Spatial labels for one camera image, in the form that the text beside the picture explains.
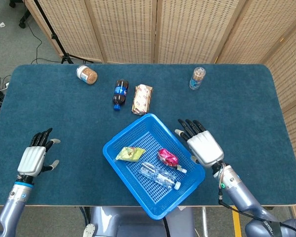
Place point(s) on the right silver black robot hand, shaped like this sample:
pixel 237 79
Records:
pixel 206 148

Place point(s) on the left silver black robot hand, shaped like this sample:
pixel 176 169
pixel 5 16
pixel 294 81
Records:
pixel 32 160

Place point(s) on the white and red spouted pouch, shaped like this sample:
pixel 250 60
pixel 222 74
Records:
pixel 167 156

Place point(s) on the clear water bottle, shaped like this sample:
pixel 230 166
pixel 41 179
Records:
pixel 160 176

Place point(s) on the green snack packet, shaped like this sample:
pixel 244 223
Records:
pixel 129 153

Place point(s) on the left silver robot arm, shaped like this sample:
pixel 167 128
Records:
pixel 13 202

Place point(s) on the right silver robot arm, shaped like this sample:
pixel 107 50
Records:
pixel 241 197

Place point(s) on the blue carpet table mat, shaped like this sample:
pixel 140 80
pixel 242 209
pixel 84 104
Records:
pixel 236 111

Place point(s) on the clear tube of biscuit sticks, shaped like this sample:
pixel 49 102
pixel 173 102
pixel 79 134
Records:
pixel 196 79

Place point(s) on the metal table leg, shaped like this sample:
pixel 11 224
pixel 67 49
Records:
pixel 204 222

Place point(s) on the beige wrapped snack pack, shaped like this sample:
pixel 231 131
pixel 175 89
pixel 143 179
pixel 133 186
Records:
pixel 141 100

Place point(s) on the blue perforated plastic basket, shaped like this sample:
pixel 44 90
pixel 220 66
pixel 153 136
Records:
pixel 135 192

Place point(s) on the dark cola bottle blue label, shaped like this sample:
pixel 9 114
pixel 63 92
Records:
pixel 120 93

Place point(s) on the brown-filled jar with white lid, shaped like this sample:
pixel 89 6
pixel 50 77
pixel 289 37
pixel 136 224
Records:
pixel 87 75

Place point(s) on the silver robot torso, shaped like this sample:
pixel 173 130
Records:
pixel 123 224

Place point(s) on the wicker folding screen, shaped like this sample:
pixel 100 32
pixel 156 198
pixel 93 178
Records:
pixel 187 29

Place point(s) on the black tripod stand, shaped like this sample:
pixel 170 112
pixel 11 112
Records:
pixel 54 37

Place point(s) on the black office chair base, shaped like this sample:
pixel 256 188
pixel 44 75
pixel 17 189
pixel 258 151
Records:
pixel 23 21

